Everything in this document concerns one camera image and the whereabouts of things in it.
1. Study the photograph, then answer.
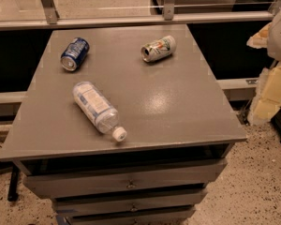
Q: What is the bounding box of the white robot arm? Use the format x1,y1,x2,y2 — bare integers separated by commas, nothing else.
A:
246,9,281,125

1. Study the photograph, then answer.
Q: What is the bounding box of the middle grey drawer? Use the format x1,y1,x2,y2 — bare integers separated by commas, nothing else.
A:
52,189,207,217

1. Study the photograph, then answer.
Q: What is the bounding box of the grey drawer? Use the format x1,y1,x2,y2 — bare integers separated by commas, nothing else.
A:
52,189,207,217
68,206,195,225
23,158,227,199

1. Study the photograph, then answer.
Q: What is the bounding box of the white green 7up can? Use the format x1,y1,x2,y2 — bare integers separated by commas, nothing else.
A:
140,36,177,63

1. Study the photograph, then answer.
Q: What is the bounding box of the bottom grey drawer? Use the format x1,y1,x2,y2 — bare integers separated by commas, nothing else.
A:
68,206,195,225

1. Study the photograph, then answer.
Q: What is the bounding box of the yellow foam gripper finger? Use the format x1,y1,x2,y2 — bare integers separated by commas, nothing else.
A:
246,22,271,49
247,62,281,125

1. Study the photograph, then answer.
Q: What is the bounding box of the metal guard rail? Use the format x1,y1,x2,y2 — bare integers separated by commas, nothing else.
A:
0,0,281,31

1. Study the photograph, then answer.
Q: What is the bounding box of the blue soda can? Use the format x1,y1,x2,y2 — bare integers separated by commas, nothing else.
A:
61,37,90,71

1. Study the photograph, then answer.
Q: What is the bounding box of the clear blue-label plastic bottle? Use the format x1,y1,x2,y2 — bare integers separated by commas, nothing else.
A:
72,82,127,142

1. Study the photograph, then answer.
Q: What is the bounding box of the black table leg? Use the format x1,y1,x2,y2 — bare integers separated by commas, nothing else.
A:
7,166,19,202

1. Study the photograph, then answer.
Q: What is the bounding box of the grey drawer cabinet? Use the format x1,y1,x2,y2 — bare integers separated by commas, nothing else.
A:
0,23,248,225

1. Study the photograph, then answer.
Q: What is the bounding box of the top grey drawer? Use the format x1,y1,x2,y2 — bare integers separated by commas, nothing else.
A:
23,158,227,199

